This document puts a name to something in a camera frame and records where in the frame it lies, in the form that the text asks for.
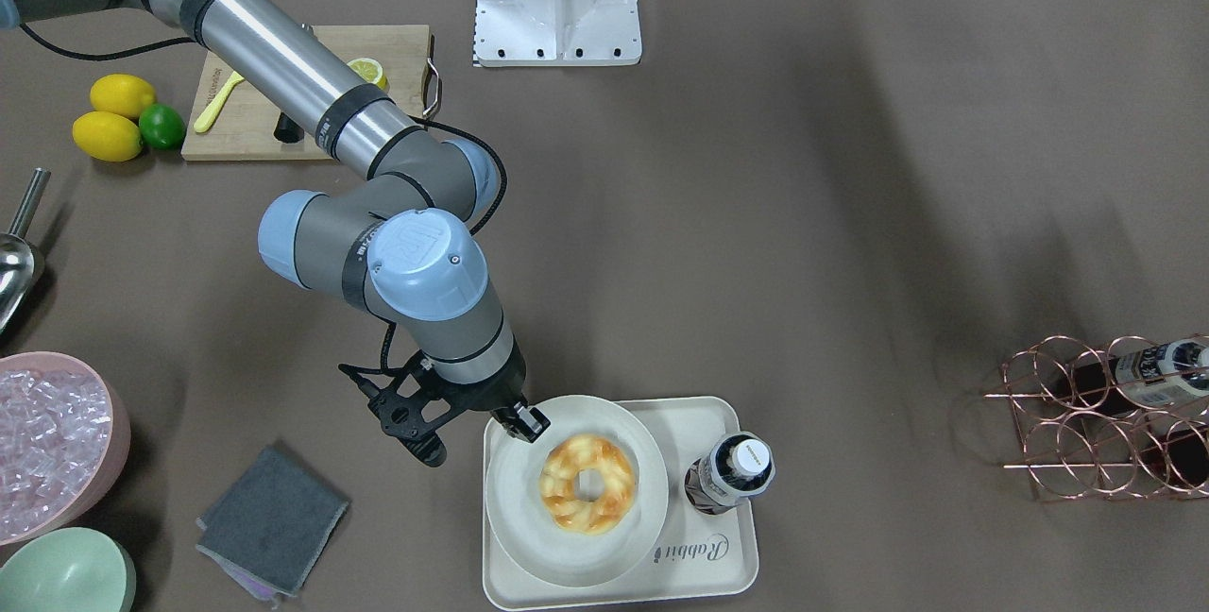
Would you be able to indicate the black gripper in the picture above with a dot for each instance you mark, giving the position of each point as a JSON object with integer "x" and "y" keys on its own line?
{"x": 487, "y": 395}

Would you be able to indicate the twisted glazed donut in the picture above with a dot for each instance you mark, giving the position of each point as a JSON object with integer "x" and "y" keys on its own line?
{"x": 587, "y": 485}

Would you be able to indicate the white round plate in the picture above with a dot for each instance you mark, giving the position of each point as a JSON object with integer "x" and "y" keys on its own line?
{"x": 522, "y": 524}

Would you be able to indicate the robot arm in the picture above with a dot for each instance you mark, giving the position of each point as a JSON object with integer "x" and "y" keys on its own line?
{"x": 398, "y": 243}

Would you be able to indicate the cream rabbit tray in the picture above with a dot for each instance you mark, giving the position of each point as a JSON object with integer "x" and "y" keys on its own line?
{"x": 695, "y": 555}

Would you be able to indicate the dark tea bottle on tray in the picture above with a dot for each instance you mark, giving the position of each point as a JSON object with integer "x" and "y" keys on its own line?
{"x": 736, "y": 469}

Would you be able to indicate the grey folded cloth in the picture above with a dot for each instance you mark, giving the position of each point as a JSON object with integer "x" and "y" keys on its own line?
{"x": 269, "y": 528}

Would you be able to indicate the lemon half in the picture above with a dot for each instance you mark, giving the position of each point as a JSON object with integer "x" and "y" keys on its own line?
{"x": 371, "y": 71}

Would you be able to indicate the bamboo cutting board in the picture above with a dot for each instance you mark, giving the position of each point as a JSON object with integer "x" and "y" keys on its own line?
{"x": 243, "y": 129}

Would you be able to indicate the yellow plastic knife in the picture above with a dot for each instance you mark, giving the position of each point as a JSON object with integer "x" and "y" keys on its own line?
{"x": 208, "y": 116}

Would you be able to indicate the pink bowl of ice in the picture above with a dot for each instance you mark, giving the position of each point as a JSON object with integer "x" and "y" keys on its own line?
{"x": 66, "y": 438}

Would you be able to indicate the mint green bowl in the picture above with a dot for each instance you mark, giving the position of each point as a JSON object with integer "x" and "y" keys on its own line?
{"x": 69, "y": 570}

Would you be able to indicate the green lime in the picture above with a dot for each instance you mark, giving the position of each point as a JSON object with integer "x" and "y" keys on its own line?
{"x": 161, "y": 127}

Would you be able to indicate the lower yellow lemon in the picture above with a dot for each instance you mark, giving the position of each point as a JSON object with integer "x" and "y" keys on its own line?
{"x": 107, "y": 136}

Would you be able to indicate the yellow lemon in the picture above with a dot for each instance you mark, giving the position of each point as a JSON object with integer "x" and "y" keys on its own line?
{"x": 123, "y": 94}
{"x": 107, "y": 136}

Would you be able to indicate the upper yellow lemon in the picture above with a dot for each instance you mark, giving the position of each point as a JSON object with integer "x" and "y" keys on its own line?
{"x": 123, "y": 94}

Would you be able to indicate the steel ice scoop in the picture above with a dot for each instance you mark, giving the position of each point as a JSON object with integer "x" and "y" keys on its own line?
{"x": 21, "y": 263}

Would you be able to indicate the tea bottle in rack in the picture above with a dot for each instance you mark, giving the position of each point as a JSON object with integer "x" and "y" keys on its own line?
{"x": 1156, "y": 377}

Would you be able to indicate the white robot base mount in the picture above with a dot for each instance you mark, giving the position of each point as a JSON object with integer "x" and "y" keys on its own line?
{"x": 556, "y": 33}

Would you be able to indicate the copper wire bottle rack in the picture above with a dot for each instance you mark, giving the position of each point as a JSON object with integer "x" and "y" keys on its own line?
{"x": 1069, "y": 452}

